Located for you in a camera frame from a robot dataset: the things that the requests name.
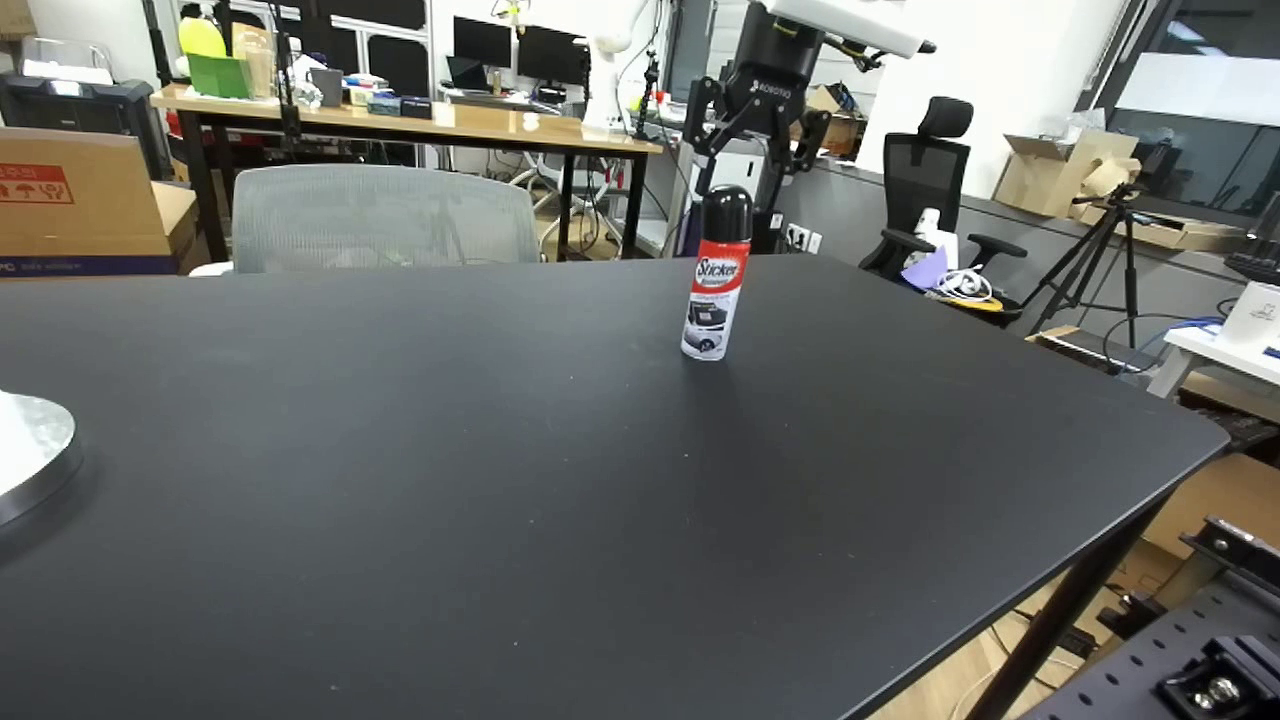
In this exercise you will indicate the purple cloth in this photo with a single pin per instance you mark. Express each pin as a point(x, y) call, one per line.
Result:
point(924, 274)

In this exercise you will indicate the black tripod with camera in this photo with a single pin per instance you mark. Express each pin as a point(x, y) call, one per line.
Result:
point(1127, 245)

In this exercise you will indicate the small cardboard box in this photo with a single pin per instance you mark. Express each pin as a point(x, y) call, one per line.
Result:
point(845, 132)

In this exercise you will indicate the black printer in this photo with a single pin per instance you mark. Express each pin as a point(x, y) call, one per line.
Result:
point(80, 107)

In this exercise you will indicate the grey mesh chair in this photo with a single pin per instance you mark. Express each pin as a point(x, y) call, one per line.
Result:
point(381, 221)

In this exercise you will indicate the black office chair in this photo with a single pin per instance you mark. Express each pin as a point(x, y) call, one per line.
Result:
point(924, 165)

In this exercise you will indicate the black metal rail bracket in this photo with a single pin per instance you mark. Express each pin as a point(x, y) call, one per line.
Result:
point(1241, 548)

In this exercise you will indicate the black table leg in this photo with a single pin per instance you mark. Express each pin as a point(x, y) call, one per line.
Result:
point(1063, 615)

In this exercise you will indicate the open cardboard box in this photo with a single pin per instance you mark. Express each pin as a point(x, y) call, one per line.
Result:
point(1063, 175)

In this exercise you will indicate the black clamp with silver screws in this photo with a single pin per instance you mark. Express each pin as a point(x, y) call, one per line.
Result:
point(1221, 684)

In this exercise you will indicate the small white robot arm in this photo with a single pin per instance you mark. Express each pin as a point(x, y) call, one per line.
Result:
point(600, 93)

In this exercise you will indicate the white patterned helmet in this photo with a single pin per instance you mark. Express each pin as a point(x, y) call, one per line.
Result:
point(969, 285)

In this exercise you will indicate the white partition with black panels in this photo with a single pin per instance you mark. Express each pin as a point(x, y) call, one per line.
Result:
point(399, 67)

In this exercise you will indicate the black computer monitor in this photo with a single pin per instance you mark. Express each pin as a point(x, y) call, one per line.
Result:
point(483, 43)
point(555, 58)

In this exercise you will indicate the black round lid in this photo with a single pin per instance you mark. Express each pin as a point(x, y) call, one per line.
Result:
point(728, 219)

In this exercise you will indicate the white red spray can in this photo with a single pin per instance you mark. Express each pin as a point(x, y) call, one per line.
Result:
point(713, 313)

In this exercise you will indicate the cardboard box with red label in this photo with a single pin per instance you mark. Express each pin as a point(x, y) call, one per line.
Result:
point(80, 203)

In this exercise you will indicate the wooden desk with black legs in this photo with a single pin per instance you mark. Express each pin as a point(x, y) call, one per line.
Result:
point(440, 121)

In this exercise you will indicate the green and yellow folders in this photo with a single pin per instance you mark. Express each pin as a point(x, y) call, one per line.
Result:
point(216, 75)

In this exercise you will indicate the white side table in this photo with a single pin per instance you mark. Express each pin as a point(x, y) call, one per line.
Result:
point(1221, 353)

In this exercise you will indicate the white plate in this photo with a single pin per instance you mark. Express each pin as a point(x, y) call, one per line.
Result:
point(26, 444)

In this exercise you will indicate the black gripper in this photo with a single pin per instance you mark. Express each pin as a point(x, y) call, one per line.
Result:
point(772, 53)

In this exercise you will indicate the white plastic bottle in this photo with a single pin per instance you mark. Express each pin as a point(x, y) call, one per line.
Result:
point(936, 237)

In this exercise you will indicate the black perforated breadboard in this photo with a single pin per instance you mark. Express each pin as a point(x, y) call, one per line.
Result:
point(1133, 673)

